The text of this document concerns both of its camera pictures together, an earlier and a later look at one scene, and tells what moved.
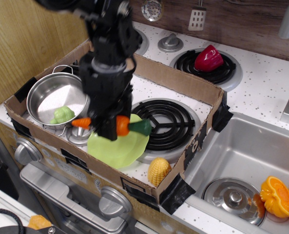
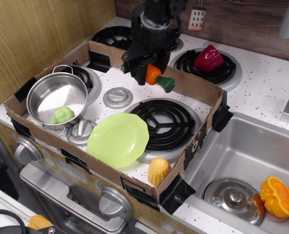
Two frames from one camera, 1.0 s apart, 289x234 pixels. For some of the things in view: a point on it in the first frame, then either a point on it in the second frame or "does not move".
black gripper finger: x=126 y=101 → x=162 y=59
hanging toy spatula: x=197 y=18 does not move
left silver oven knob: x=27 y=153 does not move
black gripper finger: x=107 y=128 → x=139 y=73
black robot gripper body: x=108 y=89 → x=153 y=34
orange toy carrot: x=143 y=127 → x=153 y=76
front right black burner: x=176 y=128 does not move
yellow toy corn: x=158 y=168 does not move
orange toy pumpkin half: x=279 y=200 does not move
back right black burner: x=228 y=76 does not move
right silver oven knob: x=112 y=204 does not move
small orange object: x=38 y=222 does not move
